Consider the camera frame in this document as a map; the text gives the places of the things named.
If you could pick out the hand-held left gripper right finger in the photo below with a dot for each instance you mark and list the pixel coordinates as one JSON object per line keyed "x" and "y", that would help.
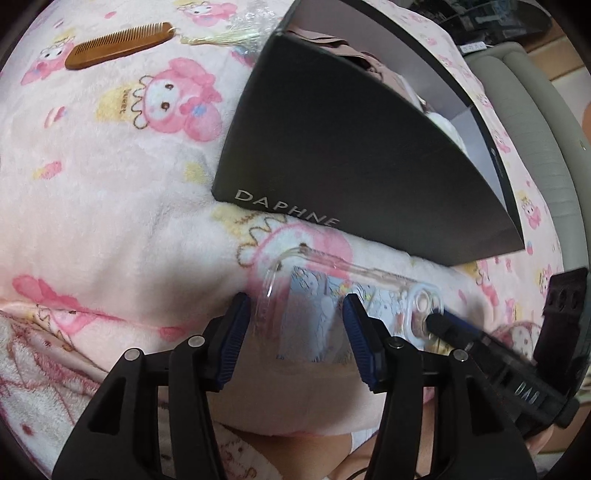
{"x": 362, "y": 341}

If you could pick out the black glossy device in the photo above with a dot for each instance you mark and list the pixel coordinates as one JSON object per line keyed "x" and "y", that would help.
{"x": 498, "y": 21}

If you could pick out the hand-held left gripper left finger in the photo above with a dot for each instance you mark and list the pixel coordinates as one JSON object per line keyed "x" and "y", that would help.
{"x": 233, "y": 337}

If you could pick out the person's right forearm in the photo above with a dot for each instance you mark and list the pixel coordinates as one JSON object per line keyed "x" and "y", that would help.
{"x": 549, "y": 443}

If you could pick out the wooden comb with tassel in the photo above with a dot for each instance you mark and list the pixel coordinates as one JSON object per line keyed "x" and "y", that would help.
{"x": 115, "y": 46}

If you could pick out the pink cartoon printed blanket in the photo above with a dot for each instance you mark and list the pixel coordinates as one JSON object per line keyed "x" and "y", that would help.
{"x": 92, "y": 207}

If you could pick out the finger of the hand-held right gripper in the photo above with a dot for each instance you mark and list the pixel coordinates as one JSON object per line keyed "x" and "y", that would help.
{"x": 443, "y": 330}
{"x": 466, "y": 326}

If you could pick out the clear phone case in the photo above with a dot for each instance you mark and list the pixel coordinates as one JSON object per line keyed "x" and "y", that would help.
{"x": 314, "y": 295}

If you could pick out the clear plastic wrapper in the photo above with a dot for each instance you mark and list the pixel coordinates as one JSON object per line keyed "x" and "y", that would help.
{"x": 251, "y": 23}

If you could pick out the white printed towel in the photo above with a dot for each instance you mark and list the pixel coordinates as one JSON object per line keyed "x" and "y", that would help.
{"x": 37, "y": 369}

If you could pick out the beige knit cloth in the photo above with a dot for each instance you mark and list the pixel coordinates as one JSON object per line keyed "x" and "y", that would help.
{"x": 369, "y": 62}

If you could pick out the black cardboard box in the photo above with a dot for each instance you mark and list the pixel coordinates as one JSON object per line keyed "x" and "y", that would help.
{"x": 346, "y": 161}

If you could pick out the grey sofa cushion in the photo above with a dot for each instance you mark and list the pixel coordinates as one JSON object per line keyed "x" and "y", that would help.
{"x": 545, "y": 161}

